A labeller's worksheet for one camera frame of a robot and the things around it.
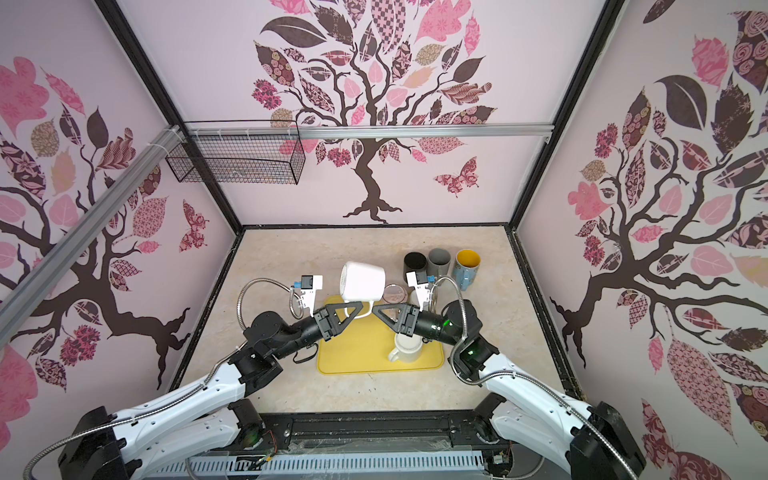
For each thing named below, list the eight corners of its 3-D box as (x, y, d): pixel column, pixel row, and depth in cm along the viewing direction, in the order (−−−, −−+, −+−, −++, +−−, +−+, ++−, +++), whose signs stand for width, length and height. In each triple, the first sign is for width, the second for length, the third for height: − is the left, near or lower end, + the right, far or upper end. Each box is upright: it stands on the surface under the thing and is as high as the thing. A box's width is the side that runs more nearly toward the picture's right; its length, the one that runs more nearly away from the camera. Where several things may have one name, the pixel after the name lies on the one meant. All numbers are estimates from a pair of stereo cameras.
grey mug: (427, 284, 104) (430, 266, 96) (425, 266, 109) (428, 247, 101) (447, 284, 104) (452, 266, 96) (444, 266, 109) (449, 247, 101)
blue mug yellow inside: (454, 294, 101) (460, 276, 93) (450, 268, 109) (454, 249, 101) (478, 294, 101) (485, 276, 93) (472, 268, 109) (478, 249, 101)
